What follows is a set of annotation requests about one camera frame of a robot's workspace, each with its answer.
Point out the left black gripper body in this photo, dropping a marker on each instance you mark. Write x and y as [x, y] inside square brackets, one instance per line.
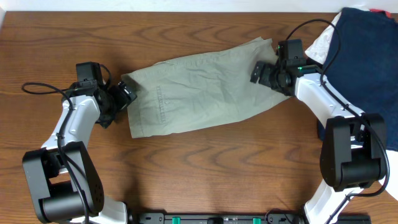
[123, 96]

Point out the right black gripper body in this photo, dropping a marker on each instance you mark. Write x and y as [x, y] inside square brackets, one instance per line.
[265, 74]

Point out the khaki shorts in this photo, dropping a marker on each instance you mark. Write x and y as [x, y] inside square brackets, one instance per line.
[200, 91]

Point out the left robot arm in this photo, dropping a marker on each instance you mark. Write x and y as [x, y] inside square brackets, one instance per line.
[63, 182]

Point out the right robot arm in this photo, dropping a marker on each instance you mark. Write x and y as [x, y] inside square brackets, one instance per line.
[353, 155]

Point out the white garment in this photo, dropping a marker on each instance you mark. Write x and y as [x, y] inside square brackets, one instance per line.
[318, 51]

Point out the navy blue garment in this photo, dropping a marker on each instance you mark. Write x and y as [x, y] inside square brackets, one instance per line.
[362, 61]

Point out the red garment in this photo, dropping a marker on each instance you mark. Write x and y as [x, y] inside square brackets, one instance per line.
[379, 11]

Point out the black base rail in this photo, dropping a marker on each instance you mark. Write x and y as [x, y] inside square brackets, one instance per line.
[274, 216]

